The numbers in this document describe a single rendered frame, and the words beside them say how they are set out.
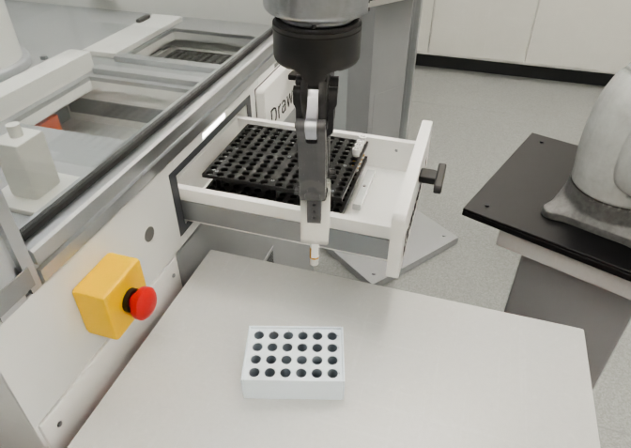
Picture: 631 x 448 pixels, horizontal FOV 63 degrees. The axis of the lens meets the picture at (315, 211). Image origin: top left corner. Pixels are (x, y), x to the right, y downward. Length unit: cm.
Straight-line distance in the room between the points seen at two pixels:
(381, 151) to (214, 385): 48
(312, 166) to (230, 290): 38
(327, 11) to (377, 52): 130
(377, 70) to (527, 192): 83
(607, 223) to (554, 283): 15
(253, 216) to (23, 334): 33
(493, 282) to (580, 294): 98
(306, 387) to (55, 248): 32
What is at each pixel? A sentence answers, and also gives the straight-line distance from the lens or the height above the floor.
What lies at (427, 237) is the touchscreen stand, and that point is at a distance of 208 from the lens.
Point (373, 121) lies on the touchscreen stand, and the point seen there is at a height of 52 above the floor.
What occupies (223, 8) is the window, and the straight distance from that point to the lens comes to 91.
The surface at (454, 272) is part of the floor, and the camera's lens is 200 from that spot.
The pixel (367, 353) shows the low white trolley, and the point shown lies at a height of 76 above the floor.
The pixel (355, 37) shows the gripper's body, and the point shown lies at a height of 119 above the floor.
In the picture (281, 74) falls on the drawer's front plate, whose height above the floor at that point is 92.
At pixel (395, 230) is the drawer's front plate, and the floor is 91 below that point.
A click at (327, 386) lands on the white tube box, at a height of 79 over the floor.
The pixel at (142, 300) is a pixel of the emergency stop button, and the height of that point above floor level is 89.
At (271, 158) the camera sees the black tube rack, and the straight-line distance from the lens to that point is 84.
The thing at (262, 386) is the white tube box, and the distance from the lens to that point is 65.
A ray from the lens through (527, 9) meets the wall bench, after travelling 362.
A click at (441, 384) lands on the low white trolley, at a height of 76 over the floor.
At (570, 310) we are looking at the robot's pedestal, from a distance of 107.
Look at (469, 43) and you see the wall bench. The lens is 368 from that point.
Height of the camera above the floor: 132
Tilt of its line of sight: 36 degrees down
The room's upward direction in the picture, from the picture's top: straight up
